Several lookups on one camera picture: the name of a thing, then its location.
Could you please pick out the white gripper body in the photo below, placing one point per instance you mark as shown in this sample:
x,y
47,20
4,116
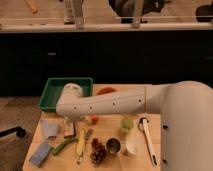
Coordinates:
x,y
68,121

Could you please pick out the brown white eraser block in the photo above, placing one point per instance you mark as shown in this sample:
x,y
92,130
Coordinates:
x,y
69,130

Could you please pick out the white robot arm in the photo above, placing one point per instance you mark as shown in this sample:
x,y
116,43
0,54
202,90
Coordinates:
x,y
186,110

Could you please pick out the crumpled grey cloth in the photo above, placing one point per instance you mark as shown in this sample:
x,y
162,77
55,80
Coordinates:
x,y
50,130

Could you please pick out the yellow banana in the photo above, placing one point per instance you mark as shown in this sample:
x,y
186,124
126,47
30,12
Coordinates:
x,y
81,143

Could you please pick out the orange tomato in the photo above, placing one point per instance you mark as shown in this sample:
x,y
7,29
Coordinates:
x,y
94,119

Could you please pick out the green chili pepper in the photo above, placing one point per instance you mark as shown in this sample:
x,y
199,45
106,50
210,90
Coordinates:
x,y
62,145

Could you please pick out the green plastic tray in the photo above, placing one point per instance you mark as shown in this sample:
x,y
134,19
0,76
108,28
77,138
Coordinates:
x,y
53,89

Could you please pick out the dark grape bunch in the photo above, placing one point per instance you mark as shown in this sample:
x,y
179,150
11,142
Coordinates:
x,y
98,152

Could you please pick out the blue sponge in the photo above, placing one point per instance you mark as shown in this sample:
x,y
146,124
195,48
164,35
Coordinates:
x,y
41,154

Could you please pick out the red plate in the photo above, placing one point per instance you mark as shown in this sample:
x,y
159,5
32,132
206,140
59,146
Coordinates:
x,y
106,90

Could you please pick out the metal cup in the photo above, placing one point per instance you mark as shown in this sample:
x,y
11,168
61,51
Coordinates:
x,y
113,146

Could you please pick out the black chair base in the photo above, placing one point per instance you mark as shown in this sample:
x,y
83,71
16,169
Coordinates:
x,y
19,131

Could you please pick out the green apple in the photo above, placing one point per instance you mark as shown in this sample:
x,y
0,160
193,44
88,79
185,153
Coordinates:
x,y
126,125

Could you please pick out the white cup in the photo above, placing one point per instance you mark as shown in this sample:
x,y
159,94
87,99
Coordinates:
x,y
131,146

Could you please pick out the white railing beam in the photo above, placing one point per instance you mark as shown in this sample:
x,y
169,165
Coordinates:
x,y
57,25

